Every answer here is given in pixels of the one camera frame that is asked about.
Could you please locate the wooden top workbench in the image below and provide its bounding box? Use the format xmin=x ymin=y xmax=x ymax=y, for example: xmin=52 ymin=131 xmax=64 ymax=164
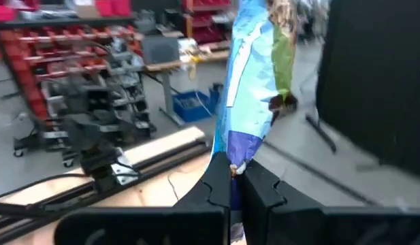
xmin=141 ymin=40 xmax=231 ymax=127

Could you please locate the blue plastic crate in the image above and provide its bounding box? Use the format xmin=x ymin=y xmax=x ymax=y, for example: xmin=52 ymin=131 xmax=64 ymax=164
xmin=172 ymin=90 xmax=214 ymax=123
xmin=208 ymin=82 xmax=225 ymax=115

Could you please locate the black partition screen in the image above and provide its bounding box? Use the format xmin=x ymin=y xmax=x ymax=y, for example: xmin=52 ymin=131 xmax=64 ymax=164
xmin=304 ymin=0 xmax=420 ymax=180

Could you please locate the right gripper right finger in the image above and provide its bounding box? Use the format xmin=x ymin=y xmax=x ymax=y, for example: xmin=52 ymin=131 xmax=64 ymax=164
xmin=243 ymin=159 xmax=420 ymax=245

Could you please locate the grey metal box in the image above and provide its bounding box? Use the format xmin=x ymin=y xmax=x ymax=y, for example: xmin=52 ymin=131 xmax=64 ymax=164
xmin=141 ymin=35 xmax=180 ymax=65

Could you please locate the black aluminium table frame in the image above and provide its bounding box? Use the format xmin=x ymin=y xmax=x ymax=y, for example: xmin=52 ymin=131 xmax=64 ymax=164
xmin=0 ymin=141 xmax=212 ymax=244

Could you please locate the red storage shelf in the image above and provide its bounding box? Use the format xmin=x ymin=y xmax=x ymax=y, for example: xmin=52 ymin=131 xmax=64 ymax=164
xmin=182 ymin=0 xmax=233 ymax=45

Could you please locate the red parts bin rack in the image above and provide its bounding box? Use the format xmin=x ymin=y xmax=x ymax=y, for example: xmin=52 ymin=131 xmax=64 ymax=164
xmin=0 ymin=15 xmax=152 ymax=161

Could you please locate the blue green granola bar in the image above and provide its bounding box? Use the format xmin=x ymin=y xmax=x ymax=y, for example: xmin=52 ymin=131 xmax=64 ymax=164
xmin=209 ymin=0 xmax=299 ymax=245

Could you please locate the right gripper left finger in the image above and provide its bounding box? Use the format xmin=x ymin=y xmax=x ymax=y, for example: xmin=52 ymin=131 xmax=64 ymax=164
xmin=54 ymin=152 xmax=231 ymax=245

